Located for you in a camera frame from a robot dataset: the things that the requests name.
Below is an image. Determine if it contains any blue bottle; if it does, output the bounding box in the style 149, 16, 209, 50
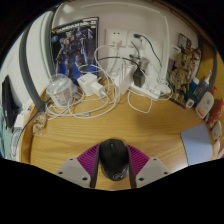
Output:
185, 77, 201, 101

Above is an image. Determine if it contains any white desk lamp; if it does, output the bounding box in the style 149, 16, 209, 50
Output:
51, 2, 172, 88

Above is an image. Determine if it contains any silver metal cup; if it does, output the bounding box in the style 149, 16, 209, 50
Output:
129, 54, 151, 73

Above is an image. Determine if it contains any grey metal shelf frame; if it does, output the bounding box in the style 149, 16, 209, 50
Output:
18, 9, 56, 114

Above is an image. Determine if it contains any dark spray bottle white trigger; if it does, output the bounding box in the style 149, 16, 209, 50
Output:
196, 70, 213, 101

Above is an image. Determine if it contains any colourful comic poster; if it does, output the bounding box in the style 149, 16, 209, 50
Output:
175, 32, 203, 83

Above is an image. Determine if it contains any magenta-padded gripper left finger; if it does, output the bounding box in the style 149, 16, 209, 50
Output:
54, 143, 102, 190

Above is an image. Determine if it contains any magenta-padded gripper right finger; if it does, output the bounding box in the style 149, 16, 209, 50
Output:
126, 143, 171, 190

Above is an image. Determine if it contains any black bag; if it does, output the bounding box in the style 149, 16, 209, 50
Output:
1, 74, 19, 129

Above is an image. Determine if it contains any light blue mouse pad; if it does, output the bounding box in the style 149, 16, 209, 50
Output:
180, 123, 214, 167

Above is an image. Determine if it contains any white power strip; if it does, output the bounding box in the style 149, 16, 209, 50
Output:
129, 82, 162, 102

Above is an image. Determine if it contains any brown tree figure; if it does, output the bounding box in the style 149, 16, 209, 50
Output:
169, 51, 194, 101

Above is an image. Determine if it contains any white cable bundle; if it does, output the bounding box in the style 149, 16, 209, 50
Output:
44, 46, 154, 119

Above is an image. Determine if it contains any white charger block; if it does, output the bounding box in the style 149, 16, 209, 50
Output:
77, 73, 99, 97

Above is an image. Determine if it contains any white lotion bottle red pump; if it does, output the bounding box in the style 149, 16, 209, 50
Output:
195, 85, 216, 120

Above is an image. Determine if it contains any white wall-mounted box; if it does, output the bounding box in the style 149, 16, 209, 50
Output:
168, 43, 183, 63

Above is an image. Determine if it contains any small white cube clock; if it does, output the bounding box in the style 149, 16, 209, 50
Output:
185, 98, 195, 109

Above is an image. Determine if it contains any red chip can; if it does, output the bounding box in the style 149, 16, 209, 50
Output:
208, 98, 224, 129

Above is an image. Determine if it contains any clear plastic lidded cup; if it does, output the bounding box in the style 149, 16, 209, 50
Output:
45, 73, 74, 108

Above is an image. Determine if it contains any black computer mouse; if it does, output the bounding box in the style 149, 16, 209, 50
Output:
98, 138, 131, 183

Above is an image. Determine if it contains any teal bedding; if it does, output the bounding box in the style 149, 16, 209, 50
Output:
0, 114, 18, 159

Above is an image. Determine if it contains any blue robot model kit box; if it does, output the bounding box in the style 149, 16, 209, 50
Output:
49, 16, 100, 86

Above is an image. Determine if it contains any white power adapter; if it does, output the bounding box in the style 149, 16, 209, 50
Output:
13, 113, 26, 129

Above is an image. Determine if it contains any black charger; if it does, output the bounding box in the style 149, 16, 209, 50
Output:
132, 67, 147, 89

